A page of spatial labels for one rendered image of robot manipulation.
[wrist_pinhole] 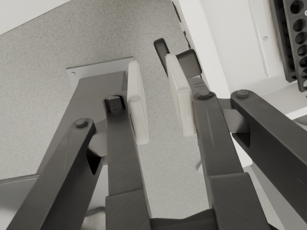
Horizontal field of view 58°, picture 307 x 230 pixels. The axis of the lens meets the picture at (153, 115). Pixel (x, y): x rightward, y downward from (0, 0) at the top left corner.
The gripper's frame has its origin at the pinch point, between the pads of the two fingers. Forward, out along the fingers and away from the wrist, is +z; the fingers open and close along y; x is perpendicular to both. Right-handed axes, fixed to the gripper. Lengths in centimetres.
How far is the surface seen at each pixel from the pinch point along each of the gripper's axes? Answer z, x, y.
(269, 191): 74, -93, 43
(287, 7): 11.2, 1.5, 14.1
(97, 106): 69, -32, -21
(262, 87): 17.7, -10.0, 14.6
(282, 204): 65, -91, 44
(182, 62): 10.3, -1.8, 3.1
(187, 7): 8.5, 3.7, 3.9
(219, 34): 17.7, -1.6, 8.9
